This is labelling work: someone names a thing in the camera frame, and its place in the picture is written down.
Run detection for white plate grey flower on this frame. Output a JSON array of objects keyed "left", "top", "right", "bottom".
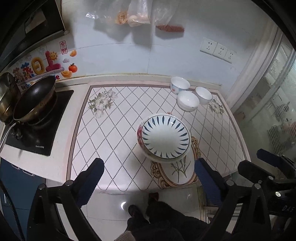
[{"left": 143, "top": 113, "right": 193, "bottom": 164}]

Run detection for white plate blue leaf pattern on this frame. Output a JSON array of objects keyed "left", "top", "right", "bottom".
[{"left": 141, "top": 114, "right": 191, "bottom": 158}]

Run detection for plain white bowl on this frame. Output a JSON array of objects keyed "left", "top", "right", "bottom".
[{"left": 177, "top": 91, "right": 200, "bottom": 112}]

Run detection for white plate pink rose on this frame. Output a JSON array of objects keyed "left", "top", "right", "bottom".
[{"left": 137, "top": 116, "right": 150, "bottom": 158}]

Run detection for black induction cooktop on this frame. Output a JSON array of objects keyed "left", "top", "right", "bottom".
[{"left": 6, "top": 90, "right": 74, "bottom": 156}]

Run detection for white bowl dark rim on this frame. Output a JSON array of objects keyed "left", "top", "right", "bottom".
[{"left": 195, "top": 86, "right": 213, "bottom": 105}]

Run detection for black frying pan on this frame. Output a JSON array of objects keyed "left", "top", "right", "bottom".
[{"left": 1, "top": 75, "right": 56, "bottom": 151}]

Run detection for patterned white table mat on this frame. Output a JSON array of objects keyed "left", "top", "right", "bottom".
[{"left": 66, "top": 85, "right": 249, "bottom": 193}]

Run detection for white bowl blue pink dots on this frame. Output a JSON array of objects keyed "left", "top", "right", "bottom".
[{"left": 170, "top": 77, "right": 190, "bottom": 95}]

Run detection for steel pot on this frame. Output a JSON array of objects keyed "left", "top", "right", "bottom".
[{"left": 0, "top": 72, "right": 21, "bottom": 123}]

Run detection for plastic bag with red goods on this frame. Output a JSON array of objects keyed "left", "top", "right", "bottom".
[{"left": 154, "top": 1, "right": 185, "bottom": 33}]

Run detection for black range hood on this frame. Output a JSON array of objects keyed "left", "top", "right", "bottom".
[{"left": 0, "top": 0, "right": 66, "bottom": 70}]

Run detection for plastic bag with pale goods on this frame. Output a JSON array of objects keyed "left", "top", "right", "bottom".
[{"left": 127, "top": 0, "right": 152, "bottom": 27}]

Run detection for clear plastic bag left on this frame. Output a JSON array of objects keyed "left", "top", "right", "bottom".
[{"left": 85, "top": 0, "right": 130, "bottom": 25}]

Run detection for black cable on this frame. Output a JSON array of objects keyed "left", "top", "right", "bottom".
[{"left": 0, "top": 180, "right": 25, "bottom": 241}]

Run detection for white wall socket right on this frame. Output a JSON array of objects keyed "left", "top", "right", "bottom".
[{"left": 224, "top": 49, "right": 237, "bottom": 63}]

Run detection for white wall socket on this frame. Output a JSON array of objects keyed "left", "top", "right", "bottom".
[
  {"left": 224, "top": 49, "right": 237, "bottom": 63},
  {"left": 213, "top": 43, "right": 228, "bottom": 59},
  {"left": 200, "top": 37, "right": 218, "bottom": 55}
]

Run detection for white wall socket middle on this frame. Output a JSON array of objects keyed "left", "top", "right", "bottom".
[{"left": 213, "top": 43, "right": 228, "bottom": 59}]

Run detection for white wall socket left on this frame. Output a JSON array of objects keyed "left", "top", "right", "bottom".
[{"left": 200, "top": 37, "right": 218, "bottom": 55}]

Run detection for colourful fruit wall sticker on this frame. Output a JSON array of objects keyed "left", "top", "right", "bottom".
[{"left": 9, "top": 40, "right": 78, "bottom": 92}]

